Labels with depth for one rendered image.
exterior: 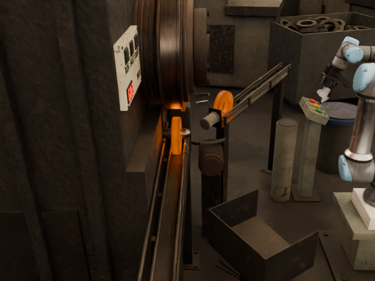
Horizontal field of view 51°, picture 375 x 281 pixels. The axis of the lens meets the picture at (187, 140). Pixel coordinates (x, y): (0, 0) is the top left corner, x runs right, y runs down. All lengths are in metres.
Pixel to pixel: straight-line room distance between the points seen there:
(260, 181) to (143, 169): 1.65
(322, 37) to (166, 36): 2.50
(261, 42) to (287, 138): 1.99
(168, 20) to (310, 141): 1.38
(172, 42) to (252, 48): 2.94
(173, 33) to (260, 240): 0.72
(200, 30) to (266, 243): 0.73
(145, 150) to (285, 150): 1.24
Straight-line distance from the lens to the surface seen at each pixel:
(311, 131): 2.40
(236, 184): 2.70
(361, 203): 2.03
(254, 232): 1.37
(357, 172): 1.90
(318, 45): 3.66
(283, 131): 2.32
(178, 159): 1.65
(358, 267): 2.18
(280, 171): 2.44
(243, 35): 4.19
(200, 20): 1.41
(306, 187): 2.59
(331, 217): 2.51
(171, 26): 1.30
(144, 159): 1.24
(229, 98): 2.06
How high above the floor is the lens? 1.48
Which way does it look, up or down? 27 degrees down
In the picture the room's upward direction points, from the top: 2 degrees counter-clockwise
